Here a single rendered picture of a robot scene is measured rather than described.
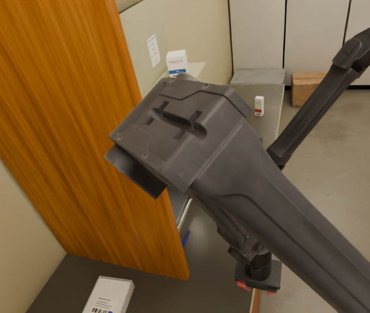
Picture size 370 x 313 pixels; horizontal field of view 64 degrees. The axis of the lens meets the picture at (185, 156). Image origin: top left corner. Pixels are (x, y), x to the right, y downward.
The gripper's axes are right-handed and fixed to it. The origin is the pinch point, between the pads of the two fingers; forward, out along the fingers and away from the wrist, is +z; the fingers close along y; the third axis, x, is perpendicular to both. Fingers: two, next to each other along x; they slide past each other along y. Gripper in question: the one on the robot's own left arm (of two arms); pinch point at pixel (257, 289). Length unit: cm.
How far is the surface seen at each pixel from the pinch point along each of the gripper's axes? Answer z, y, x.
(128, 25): -58, 33, -26
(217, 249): 16.2, 16.2, -19.2
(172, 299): 16.3, 26.0, 1.0
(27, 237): 0, 75, 0
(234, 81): 78, 62, -285
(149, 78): -43, 32, -30
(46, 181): -23, 60, -6
